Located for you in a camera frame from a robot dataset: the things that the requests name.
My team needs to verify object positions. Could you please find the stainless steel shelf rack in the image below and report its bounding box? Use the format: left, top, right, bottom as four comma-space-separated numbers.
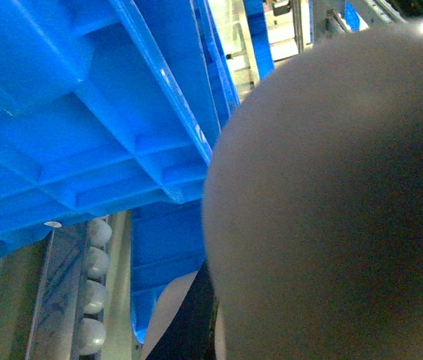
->
0, 211, 142, 359

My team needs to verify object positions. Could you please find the blue plastic bin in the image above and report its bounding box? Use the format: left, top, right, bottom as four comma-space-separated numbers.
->
0, 1, 221, 258
193, 1, 240, 131
244, 0, 275, 80
130, 200, 205, 344

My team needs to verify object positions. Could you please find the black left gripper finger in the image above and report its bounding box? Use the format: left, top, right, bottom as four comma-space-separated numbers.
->
145, 262, 219, 359

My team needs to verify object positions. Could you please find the beige plastic dustpan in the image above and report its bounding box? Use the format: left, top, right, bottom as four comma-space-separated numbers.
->
139, 16, 423, 360

